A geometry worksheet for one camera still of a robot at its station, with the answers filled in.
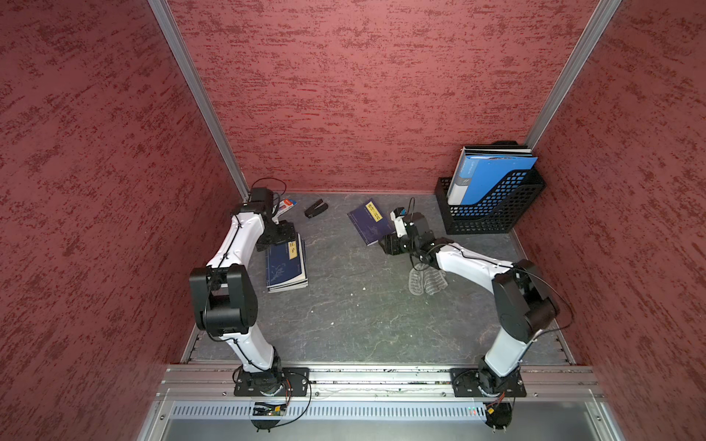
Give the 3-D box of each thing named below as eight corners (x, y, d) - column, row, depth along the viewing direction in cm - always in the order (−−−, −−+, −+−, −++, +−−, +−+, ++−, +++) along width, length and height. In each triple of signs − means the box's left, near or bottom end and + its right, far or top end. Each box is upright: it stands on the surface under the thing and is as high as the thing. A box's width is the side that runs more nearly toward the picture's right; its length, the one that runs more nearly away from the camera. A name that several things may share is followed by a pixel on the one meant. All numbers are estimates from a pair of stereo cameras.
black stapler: (304, 215, 116) (303, 212, 114) (320, 202, 121) (320, 198, 119) (313, 221, 114) (312, 217, 112) (329, 207, 119) (328, 203, 117)
